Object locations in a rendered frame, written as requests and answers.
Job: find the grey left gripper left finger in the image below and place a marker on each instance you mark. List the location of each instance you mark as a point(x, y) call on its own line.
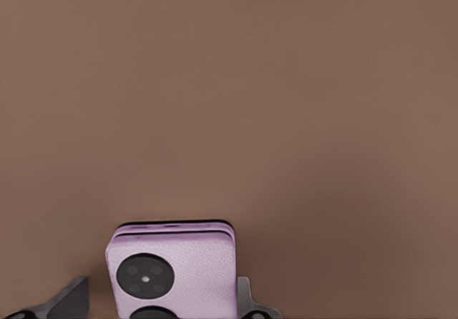
point(69, 299)

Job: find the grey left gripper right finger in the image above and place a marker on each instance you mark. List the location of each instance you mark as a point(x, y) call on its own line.
point(247, 297)

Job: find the purple flip phone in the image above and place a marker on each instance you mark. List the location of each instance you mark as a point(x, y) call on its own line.
point(200, 272)

